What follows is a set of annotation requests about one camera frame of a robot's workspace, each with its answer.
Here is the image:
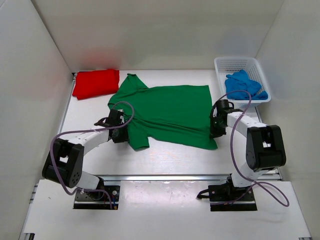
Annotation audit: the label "green t shirt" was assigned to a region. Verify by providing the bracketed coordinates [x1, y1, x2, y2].
[107, 74, 218, 151]

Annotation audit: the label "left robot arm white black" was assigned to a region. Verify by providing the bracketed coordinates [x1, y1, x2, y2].
[42, 109, 129, 199]

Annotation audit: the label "aluminium rail front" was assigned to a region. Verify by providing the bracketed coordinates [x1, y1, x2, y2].
[44, 173, 283, 182]

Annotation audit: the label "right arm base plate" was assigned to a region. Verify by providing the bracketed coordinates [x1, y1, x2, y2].
[196, 176, 258, 212]

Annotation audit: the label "folded red t shirt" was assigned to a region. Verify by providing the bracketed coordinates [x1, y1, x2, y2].
[72, 69, 120, 100]

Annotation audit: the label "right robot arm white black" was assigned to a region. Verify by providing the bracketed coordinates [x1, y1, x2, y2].
[209, 99, 287, 200]

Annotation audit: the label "blue t shirt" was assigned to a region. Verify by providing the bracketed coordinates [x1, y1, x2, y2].
[224, 69, 269, 101]

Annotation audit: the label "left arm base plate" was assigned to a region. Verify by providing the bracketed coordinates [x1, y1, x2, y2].
[73, 181, 121, 211]

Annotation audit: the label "aluminium rail left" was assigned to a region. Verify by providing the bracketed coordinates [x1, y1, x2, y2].
[46, 72, 77, 173]

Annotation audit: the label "white plastic basket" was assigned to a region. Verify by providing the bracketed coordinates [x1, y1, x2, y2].
[214, 56, 271, 108]

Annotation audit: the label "aluminium rail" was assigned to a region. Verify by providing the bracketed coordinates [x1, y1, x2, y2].
[46, 72, 77, 173]
[44, 173, 283, 182]

